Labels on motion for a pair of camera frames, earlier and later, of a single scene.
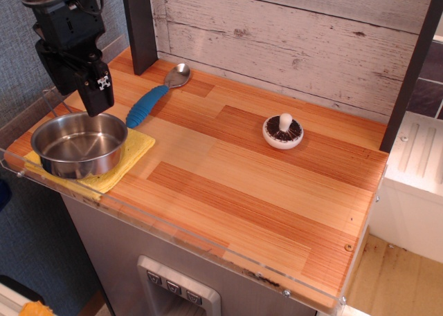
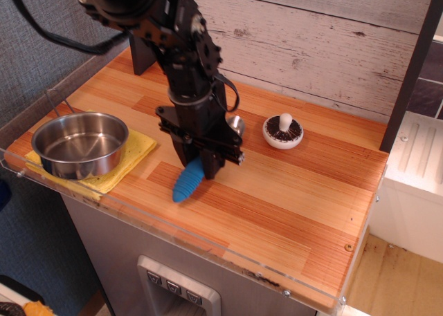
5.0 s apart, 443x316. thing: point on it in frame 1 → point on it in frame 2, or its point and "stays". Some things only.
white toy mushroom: [282, 131] stays
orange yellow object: [36, 308] stays
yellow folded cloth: [136, 146] stays
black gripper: [68, 42] → [199, 115]
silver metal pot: [77, 145] stays
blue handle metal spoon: [176, 77] → [194, 170]
